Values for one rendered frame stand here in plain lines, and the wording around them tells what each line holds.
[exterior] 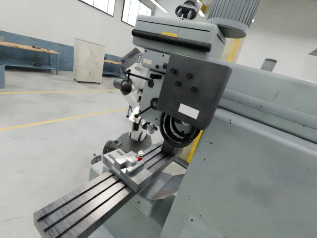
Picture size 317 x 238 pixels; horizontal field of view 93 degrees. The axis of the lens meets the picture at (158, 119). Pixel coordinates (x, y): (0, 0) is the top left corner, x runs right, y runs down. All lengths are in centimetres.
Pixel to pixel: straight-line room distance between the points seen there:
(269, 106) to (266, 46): 934
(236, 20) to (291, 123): 47
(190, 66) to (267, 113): 39
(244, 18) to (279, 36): 933
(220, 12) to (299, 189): 73
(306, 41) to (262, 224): 970
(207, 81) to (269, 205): 51
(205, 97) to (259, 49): 956
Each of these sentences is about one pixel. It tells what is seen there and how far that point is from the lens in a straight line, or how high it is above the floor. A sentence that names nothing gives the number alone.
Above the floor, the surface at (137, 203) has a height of 75.
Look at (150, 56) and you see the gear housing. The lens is 91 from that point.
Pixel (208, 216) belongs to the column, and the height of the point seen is 110.
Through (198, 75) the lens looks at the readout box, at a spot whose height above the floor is 168.
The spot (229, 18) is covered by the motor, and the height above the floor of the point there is 192.
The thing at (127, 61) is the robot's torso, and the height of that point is 160.
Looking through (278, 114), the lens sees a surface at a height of 162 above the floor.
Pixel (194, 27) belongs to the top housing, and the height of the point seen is 186.
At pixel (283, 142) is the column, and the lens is 65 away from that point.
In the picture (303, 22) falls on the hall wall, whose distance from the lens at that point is 1035.
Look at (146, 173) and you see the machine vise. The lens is 109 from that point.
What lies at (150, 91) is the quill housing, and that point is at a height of 150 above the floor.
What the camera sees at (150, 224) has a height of 67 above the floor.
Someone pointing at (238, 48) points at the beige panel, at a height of 212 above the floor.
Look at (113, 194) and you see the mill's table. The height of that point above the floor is 90.
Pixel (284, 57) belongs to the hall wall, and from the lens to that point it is 999.
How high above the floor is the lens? 169
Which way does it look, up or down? 21 degrees down
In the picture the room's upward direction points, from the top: 16 degrees clockwise
